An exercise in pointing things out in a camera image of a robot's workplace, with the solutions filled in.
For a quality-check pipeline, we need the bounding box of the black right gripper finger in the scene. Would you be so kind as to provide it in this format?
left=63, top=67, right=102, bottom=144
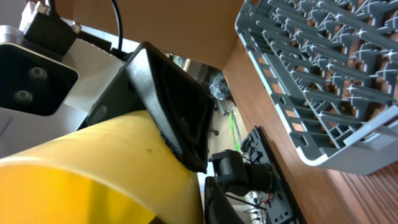
left=204, top=177, right=244, bottom=224

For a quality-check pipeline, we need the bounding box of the yellow plastic cup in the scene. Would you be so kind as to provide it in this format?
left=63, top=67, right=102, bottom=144
left=1, top=111, right=205, bottom=223

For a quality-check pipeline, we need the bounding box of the grey dishwasher rack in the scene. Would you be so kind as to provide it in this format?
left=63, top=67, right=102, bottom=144
left=235, top=0, right=397, bottom=175

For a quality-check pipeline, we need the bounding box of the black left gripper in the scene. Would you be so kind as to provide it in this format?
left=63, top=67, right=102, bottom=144
left=77, top=42, right=215, bottom=172

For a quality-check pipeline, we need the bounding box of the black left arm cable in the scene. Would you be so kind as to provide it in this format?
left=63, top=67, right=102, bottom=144
left=43, top=0, right=125, bottom=54

